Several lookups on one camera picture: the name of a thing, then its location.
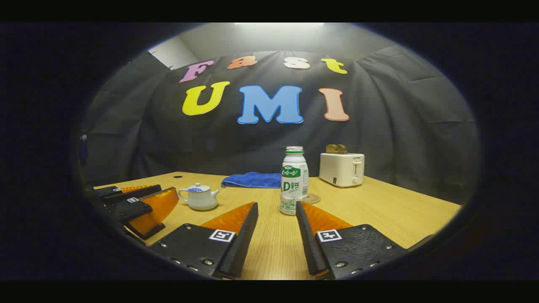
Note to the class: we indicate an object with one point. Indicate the black backdrop cloth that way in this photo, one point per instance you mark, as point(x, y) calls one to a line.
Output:
point(379, 126)

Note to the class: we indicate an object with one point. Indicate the blue towel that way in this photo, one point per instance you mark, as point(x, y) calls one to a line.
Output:
point(252, 180)

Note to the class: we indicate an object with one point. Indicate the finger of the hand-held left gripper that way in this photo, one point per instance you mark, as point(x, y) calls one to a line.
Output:
point(130, 208)
point(134, 192)

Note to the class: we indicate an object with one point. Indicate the white toaster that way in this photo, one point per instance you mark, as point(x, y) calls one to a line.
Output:
point(339, 168)

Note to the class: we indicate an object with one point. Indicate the round cork coaster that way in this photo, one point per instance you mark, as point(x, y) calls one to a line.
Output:
point(313, 198)

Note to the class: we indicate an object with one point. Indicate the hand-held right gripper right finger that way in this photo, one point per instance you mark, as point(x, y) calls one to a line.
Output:
point(309, 240)

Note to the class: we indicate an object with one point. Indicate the white ceramic teacup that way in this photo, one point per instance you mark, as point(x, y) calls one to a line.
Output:
point(202, 202)

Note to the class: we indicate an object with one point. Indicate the white plastic water bottle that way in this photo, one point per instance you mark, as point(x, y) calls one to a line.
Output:
point(293, 185)

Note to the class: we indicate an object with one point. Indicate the brown bread slice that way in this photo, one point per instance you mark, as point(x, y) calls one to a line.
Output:
point(331, 149)
point(342, 149)

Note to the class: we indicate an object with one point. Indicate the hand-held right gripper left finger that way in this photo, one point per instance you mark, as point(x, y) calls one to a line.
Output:
point(244, 240)

